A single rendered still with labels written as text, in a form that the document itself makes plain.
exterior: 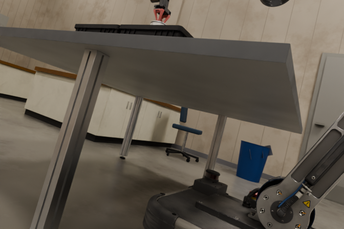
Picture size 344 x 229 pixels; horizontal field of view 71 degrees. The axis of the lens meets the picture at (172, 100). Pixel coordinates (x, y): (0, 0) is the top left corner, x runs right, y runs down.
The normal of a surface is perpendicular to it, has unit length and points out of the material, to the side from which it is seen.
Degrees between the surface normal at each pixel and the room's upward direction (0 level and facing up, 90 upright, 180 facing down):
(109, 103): 90
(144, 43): 90
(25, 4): 90
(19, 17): 90
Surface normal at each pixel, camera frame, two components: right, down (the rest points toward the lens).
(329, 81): -0.48, -0.20
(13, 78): 0.84, 0.18
